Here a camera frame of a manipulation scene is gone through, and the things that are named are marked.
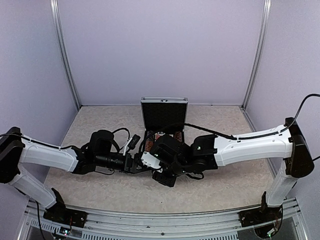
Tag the right poker chip row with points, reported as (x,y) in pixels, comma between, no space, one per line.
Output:
(178,135)

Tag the left poker chip row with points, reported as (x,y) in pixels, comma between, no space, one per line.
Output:
(150,139)

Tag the poker chip row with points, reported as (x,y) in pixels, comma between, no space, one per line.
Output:
(178,135)
(150,139)

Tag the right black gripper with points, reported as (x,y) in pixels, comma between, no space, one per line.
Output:
(169,181)

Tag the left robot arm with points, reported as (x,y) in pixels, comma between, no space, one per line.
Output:
(16,149)

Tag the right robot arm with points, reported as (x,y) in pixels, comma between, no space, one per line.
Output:
(214,150)

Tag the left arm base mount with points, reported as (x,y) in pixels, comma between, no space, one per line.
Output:
(59,213)

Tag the left aluminium frame post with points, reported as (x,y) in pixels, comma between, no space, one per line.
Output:
(63,53)

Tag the aluminium poker case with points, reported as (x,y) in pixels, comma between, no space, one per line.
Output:
(163,114)

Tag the red playing card deck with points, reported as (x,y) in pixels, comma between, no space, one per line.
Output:
(158,135)

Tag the aluminium frame post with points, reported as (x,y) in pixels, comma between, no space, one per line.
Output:
(258,53)
(63,53)

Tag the front aluminium rail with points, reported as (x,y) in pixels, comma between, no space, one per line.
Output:
(112,225)

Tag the right aluminium frame post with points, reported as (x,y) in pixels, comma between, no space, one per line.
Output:
(258,53)

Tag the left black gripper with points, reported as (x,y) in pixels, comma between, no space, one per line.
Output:
(129,167)

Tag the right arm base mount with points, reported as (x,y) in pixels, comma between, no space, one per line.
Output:
(261,214)

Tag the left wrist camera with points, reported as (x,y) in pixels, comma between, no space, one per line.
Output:
(102,141)

